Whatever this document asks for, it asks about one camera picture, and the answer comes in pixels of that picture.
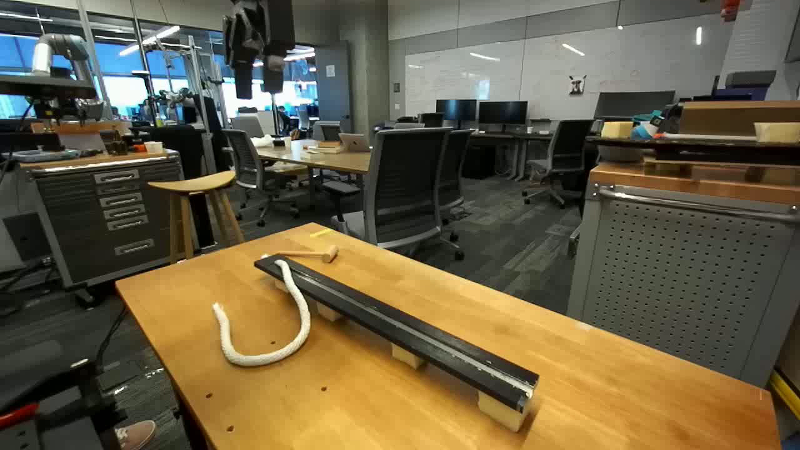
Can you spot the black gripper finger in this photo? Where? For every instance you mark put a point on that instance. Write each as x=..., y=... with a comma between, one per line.
x=274, y=76
x=242, y=76

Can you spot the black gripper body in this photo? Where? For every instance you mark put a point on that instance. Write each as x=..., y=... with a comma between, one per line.
x=259, y=26

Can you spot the long black block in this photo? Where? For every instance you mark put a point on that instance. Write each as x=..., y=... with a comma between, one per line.
x=401, y=327

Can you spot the large wooden support block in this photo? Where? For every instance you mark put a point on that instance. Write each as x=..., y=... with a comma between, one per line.
x=504, y=412

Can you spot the dark office chair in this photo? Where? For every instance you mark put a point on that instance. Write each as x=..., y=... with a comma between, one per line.
x=246, y=164

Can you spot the wooden meeting table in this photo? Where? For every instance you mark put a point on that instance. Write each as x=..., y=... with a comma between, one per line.
x=320, y=156

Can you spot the wooden stool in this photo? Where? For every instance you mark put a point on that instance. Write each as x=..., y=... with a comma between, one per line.
x=196, y=181

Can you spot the grey mesh office chair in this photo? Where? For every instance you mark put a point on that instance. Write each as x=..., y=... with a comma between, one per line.
x=402, y=184

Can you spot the black computer monitor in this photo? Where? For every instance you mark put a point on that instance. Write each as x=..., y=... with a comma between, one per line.
x=456, y=111
x=504, y=114

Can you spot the small wooden mallet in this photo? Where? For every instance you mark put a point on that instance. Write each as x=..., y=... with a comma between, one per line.
x=329, y=253

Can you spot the grey drawer cabinet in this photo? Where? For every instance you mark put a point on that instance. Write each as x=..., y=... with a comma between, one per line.
x=90, y=216

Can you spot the black office chair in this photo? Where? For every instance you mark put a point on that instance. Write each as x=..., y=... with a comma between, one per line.
x=569, y=148

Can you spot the beige tape roll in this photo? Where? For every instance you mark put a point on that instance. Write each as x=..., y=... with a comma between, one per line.
x=615, y=131

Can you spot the large dark display screen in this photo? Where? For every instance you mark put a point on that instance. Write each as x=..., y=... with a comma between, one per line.
x=632, y=103

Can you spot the person's shoe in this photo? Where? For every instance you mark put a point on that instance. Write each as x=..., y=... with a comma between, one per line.
x=136, y=433

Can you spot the blue tool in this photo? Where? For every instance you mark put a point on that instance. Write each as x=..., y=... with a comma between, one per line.
x=647, y=126

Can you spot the black shelf tray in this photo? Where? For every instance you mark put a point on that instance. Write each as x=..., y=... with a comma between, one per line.
x=709, y=151

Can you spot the wooden box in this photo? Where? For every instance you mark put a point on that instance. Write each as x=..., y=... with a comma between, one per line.
x=739, y=116

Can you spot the cream tape roll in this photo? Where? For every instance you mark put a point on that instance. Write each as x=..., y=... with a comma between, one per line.
x=777, y=133

